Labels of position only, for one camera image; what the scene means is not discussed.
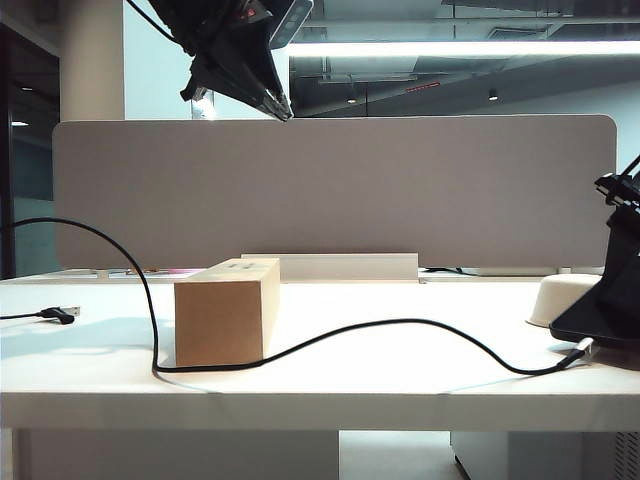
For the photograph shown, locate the white padded phone stand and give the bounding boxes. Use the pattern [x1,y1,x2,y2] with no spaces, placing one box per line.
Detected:
[524,273,606,329]

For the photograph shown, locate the framed wall notice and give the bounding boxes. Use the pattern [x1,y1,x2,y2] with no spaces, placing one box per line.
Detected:
[191,94,217,121]

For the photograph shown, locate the left arm black wrist cable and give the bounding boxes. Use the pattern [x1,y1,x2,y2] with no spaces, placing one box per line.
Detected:
[124,0,176,41]

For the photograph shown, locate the black USB-A cable end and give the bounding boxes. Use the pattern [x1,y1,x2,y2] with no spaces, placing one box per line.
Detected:
[0,304,82,326]

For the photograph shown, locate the black smartphone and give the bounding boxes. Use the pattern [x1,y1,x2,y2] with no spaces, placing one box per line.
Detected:
[548,277,640,351]

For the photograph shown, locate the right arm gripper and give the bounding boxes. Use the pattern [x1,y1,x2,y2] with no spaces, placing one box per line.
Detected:
[593,173,640,326]

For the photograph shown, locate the black charging cable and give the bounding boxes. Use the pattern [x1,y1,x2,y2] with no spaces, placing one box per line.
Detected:
[0,217,596,375]

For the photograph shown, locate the brown cardboard box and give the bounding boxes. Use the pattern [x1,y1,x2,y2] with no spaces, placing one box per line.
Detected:
[173,258,282,369]

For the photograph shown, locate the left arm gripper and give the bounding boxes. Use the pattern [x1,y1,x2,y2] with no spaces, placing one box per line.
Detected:
[149,0,294,121]

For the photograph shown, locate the dark glass door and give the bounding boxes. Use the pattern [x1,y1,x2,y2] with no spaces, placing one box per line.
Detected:
[0,22,62,281]

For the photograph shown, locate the grey fabric desk divider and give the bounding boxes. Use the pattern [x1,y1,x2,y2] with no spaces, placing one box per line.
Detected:
[52,115,621,271]

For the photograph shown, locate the long ceiling light strip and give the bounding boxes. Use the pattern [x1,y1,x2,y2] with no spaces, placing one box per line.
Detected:
[272,41,640,58]

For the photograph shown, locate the coloured papers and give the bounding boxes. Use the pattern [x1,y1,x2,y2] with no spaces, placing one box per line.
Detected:
[107,268,206,277]

